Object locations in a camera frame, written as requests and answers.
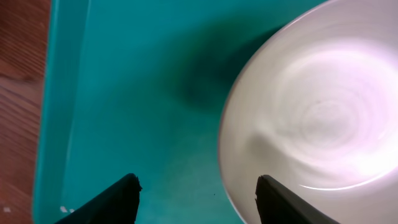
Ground teal serving tray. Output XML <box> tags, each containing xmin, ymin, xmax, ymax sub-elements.
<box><xmin>33</xmin><ymin>0</ymin><xmax>320</xmax><ymax>223</ymax></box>

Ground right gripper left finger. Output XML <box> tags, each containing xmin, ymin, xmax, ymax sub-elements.
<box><xmin>55</xmin><ymin>173</ymin><xmax>142</xmax><ymax>224</ymax></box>

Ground pale green bowl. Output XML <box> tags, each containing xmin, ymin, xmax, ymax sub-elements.
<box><xmin>218</xmin><ymin>0</ymin><xmax>397</xmax><ymax>223</ymax></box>

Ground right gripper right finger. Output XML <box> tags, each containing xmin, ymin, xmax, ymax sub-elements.
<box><xmin>256</xmin><ymin>175</ymin><xmax>338</xmax><ymax>224</ymax></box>

